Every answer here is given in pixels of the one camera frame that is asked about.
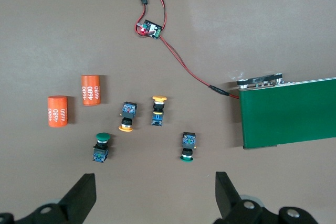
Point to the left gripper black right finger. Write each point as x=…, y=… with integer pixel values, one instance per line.
x=228, y=200

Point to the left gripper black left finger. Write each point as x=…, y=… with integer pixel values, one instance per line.
x=76, y=203

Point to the green mushroom push button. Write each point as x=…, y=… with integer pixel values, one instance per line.
x=101, y=150
x=188, y=142

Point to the orange cylinder printed 4680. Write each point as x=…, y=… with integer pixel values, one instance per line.
x=90, y=90
x=57, y=111

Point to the yellow mushroom push button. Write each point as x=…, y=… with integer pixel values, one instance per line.
x=158, y=113
x=127, y=113

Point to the green conveyor belt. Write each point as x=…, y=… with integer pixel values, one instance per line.
x=283, y=113

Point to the small controller circuit board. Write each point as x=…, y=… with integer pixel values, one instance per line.
x=151, y=28

